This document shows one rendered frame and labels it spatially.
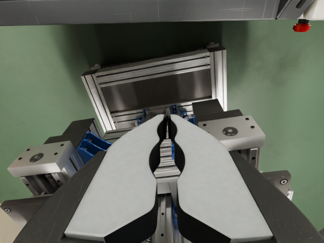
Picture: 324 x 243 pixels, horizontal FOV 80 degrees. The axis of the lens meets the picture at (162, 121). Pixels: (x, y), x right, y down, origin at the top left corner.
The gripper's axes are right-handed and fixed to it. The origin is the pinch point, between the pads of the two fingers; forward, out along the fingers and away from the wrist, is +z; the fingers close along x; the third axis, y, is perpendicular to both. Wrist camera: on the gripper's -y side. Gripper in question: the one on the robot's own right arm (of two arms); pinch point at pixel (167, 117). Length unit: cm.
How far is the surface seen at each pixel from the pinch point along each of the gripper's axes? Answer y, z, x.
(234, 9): -4.7, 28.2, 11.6
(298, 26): 0, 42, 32
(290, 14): -3.8, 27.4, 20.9
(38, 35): 11, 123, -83
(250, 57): 28, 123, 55
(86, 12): -4.9, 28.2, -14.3
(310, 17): -3.5, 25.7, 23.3
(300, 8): -4.7, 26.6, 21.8
